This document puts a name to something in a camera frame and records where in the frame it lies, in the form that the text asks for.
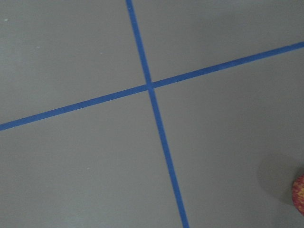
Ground carried red yellow apple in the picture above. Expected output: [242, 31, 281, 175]
[292, 175, 304, 215]

